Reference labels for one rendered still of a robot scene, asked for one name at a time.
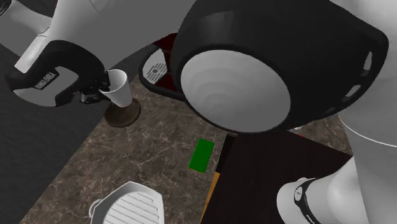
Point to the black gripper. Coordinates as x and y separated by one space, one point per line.
94 91

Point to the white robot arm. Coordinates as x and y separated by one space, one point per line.
254 62

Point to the white paper cup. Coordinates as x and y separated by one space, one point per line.
119 90

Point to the brown round coaster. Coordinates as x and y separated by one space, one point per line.
122 116

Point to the dark red coffee machine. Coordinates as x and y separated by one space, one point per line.
155 73

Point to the green flat card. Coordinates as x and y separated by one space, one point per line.
201 155

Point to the dark robot stand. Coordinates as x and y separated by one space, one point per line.
254 180

